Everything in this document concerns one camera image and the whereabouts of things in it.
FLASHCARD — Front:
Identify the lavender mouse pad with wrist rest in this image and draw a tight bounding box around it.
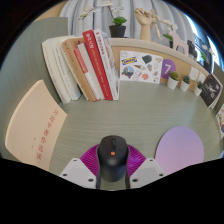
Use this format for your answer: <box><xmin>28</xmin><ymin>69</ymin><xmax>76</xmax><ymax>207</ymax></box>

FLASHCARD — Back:
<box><xmin>154</xmin><ymin>125</ymin><xmax>205</xmax><ymax>177</ymax></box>

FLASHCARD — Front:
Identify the tan brown book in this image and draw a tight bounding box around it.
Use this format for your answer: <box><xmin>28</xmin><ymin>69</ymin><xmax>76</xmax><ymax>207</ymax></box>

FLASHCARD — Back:
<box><xmin>61</xmin><ymin>36</ymin><xmax>98</xmax><ymax>102</ymax></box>

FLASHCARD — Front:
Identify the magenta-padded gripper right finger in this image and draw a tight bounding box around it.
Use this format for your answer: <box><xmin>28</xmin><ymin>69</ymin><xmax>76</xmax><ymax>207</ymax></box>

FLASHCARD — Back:
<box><xmin>124</xmin><ymin>143</ymin><xmax>167</xmax><ymax>190</ymax></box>

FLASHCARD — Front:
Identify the small plant in white pot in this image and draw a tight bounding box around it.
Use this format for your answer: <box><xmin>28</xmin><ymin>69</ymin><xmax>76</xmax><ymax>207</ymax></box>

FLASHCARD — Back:
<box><xmin>179</xmin><ymin>75</ymin><xmax>192</xmax><ymax>93</ymax></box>
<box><xmin>193</xmin><ymin>80</ymin><xmax>204</xmax><ymax>97</ymax></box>
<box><xmin>166</xmin><ymin>71</ymin><xmax>180</xmax><ymax>90</ymax></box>

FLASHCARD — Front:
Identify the wooden artist mannequin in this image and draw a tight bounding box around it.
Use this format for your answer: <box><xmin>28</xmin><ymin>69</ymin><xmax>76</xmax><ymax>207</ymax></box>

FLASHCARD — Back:
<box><xmin>149</xmin><ymin>8</ymin><xmax>168</xmax><ymax>39</ymax></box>

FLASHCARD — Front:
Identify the round purple number sticker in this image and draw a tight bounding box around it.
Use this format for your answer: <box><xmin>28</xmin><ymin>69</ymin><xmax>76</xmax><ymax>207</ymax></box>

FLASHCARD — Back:
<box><xmin>160</xmin><ymin>58</ymin><xmax>177</xmax><ymax>80</ymax></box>

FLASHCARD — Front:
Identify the white book with red spine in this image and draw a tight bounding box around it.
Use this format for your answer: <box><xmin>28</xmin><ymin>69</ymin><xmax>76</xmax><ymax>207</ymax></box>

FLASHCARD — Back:
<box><xmin>73</xmin><ymin>46</ymin><xmax>106</xmax><ymax>101</ymax></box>

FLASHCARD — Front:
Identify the pink wooden horse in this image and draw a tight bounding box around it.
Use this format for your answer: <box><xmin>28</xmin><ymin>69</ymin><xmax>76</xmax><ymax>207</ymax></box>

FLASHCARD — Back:
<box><xmin>168</xmin><ymin>30</ymin><xmax>190</xmax><ymax>57</ymax></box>

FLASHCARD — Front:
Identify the wooden hand model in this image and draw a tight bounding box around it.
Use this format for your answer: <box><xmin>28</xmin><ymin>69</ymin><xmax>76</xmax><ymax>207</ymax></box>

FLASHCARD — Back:
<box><xmin>134</xmin><ymin>7</ymin><xmax>154</xmax><ymax>42</ymax></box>

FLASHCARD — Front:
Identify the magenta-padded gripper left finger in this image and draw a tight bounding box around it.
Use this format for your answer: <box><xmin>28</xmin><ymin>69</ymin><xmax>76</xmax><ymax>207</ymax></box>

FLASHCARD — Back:
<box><xmin>59</xmin><ymin>143</ymin><xmax>103</xmax><ymax>190</ymax></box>

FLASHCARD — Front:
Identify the beige book with red lettering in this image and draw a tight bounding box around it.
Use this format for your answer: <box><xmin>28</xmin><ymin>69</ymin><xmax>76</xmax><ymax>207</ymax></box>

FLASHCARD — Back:
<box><xmin>4</xmin><ymin>79</ymin><xmax>69</xmax><ymax>172</ymax></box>

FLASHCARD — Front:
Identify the white wall socket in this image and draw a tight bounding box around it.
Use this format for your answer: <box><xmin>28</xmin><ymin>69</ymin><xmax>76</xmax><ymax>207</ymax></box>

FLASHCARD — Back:
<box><xmin>198</xmin><ymin>71</ymin><xmax>208</xmax><ymax>84</ymax></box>
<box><xmin>189</xmin><ymin>66</ymin><xmax>200</xmax><ymax>81</ymax></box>

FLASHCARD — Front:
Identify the green desk partition panel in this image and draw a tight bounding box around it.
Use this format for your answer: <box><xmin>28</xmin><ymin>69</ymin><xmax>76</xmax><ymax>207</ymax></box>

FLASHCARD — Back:
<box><xmin>0</xmin><ymin>16</ymin><xmax>69</xmax><ymax>158</ymax></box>
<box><xmin>211</xmin><ymin>63</ymin><xmax>224</xmax><ymax>111</ymax></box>

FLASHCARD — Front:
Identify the black computer mouse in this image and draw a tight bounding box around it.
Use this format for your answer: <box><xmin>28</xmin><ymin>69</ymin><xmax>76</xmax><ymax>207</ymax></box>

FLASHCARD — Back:
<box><xmin>96</xmin><ymin>134</ymin><xmax>130</xmax><ymax>183</ymax></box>

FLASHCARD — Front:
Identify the colourful sticker card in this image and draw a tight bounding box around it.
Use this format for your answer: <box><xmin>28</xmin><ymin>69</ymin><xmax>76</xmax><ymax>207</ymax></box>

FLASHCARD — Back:
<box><xmin>215</xmin><ymin>103</ymin><xmax>224</xmax><ymax>139</ymax></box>

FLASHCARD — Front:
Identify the thick white book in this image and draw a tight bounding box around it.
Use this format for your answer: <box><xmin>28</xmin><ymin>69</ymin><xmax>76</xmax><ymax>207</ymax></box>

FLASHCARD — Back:
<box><xmin>41</xmin><ymin>35</ymin><xmax>83</xmax><ymax>104</ymax></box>

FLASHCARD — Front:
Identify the grey curtain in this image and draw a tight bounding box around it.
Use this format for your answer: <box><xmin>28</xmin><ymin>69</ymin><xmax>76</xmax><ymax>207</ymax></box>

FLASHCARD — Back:
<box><xmin>59</xmin><ymin>0</ymin><xmax>198</xmax><ymax>44</ymax></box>

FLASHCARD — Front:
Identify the light wooden desk ledge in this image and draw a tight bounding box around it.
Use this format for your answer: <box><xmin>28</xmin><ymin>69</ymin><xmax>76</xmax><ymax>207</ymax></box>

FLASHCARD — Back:
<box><xmin>108</xmin><ymin>37</ymin><xmax>218</xmax><ymax>92</ymax></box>

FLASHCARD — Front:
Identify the tall red book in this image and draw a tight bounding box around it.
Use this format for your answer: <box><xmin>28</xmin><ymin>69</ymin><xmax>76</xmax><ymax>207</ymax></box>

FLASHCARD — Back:
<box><xmin>82</xmin><ymin>29</ymin><xmax>114</xmax><ymax>101</ymax></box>

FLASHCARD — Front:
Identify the white sticker sheet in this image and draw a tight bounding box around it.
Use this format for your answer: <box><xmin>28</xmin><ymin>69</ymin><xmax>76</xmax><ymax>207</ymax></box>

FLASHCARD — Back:
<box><xmin>119</xmin><ymin>50</ymin><xmax>164</xmax><ymax>85</ymax></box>

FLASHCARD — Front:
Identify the black magazine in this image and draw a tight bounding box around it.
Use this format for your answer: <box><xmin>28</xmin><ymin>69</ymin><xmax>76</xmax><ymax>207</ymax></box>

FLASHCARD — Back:
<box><xmin>199</xmin><ymin>73</ymin><xmax>224</xmax><ymax>108</ymax></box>

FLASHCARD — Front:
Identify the white orchid in black pot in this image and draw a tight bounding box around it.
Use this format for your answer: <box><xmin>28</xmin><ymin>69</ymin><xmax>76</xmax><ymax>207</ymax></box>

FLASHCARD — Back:
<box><xmin>162</xmin><ymin>19</ymin><xmax>179</xmax><ymax>43</ymax></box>
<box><xmin>199</xmin><ymin>49</ymin><xmax>210</xmax><ymax>69</ymax></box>
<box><xmin>78</xmin><ymin>0</ymin><xmax>128</xmax><ymax>38</ymax></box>

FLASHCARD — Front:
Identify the window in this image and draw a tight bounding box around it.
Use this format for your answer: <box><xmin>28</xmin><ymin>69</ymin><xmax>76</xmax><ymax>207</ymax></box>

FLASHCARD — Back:
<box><xmin>186</xmin><ymin>16</ymin><xmax>222</xmax><ymax>64</ymax></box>

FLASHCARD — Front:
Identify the black wooden horse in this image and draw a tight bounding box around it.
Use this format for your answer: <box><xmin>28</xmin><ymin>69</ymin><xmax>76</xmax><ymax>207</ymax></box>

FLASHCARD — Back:
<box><xmin>186</xmin><ymin>39</ymin><xmax>198</xmax><ymax>59</ymax></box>

